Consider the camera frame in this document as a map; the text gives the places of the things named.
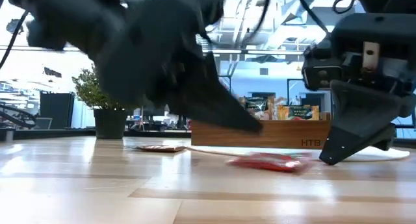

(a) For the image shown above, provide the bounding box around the green potted plant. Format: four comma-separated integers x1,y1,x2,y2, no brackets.
71,66,130,140

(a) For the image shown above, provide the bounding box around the wooden tea organizer box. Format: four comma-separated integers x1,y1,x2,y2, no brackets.
190,112,332,150

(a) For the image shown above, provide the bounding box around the black room partition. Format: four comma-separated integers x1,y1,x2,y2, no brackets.
39,92,76,130

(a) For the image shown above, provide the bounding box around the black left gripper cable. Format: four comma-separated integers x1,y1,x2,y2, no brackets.
240,0,272,46

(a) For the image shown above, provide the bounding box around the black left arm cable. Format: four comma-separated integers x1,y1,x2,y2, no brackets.
0,10,29,69

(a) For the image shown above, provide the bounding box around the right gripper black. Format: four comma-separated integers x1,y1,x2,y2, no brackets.
320,12,416,166

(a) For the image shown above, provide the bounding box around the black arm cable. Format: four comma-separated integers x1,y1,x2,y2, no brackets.
0,10,29,69
294,0,331,35

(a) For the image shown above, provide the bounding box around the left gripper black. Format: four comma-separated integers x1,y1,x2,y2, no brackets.
94,0,264,134

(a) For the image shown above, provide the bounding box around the white round woven placemat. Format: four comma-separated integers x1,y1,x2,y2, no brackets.
185,145,411,163

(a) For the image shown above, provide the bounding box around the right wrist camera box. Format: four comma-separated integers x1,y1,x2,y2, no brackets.
301,38,345,92

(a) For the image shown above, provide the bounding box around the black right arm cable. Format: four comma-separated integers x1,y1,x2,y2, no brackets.
294,0,331,35

